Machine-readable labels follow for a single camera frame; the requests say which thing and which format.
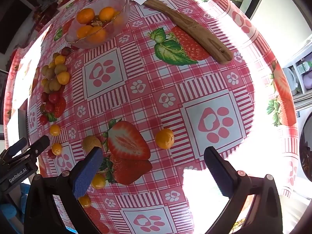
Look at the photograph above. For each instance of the clear glass bowl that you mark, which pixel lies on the clear glass bowl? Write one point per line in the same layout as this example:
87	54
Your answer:
117	30

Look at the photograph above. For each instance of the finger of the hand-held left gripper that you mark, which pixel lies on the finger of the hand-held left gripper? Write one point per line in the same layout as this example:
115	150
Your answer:
36	146
17	146

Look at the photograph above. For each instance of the white washing machine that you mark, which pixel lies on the white washing machine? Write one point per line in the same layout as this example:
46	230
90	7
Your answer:
306	151

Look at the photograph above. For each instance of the white plastic jug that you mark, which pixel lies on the white plastic jug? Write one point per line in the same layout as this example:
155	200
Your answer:
290	78

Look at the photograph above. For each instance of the pale brown nut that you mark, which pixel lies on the pale brown nut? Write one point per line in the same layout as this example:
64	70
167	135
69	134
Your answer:
98	23

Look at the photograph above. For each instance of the person's left hand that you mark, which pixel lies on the person's left hand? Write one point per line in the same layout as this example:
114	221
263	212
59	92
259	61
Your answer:
9	210

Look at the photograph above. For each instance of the small orange kumquat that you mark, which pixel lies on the small orange kumquat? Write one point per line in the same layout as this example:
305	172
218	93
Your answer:
63	77
44	81
165	139
51	65
98	180
56	148
84	201
59	60
55	130
118	17

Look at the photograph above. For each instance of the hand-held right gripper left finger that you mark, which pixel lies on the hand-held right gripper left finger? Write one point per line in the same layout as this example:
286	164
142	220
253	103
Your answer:
87	173

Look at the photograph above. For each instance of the black screen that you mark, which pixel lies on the black screen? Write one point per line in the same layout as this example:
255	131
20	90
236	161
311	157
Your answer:
12	34

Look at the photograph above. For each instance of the orange tangerine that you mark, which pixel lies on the orange tangerine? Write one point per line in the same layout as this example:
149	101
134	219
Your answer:
85	15
84	32
106	14
97	35

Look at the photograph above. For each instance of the red checked strawberry tablecloth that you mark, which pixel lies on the red checked strawberry tablecloth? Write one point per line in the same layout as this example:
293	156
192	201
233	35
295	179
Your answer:
146	90

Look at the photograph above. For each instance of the brown longan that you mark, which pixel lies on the brown longan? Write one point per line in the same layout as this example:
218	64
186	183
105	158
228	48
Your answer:
55	56
61	68
54	84
44	70
50	73
90	142
46	87

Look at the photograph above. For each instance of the green bottle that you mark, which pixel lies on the green bottle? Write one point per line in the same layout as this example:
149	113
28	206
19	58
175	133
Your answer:
304	67

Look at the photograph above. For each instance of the purple container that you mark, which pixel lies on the purple container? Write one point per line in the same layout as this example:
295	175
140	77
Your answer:
309	81

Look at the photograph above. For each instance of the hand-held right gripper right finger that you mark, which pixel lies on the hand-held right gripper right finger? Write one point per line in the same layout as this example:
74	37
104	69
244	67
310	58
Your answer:
217	173

